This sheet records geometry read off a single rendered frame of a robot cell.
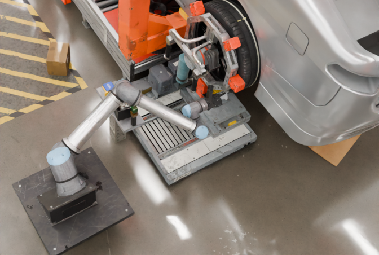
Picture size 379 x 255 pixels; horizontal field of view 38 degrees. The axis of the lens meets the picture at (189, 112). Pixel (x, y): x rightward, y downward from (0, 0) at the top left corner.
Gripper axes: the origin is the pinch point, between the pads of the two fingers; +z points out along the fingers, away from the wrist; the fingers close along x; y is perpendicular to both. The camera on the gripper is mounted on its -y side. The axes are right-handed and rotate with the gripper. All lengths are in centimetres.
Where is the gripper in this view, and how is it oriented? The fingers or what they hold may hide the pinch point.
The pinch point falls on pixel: (227, 90)
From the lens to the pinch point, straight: 392.4
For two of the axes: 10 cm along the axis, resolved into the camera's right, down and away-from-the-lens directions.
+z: 8.4, -3.8, 3.9
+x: 4.5, 1.0, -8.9
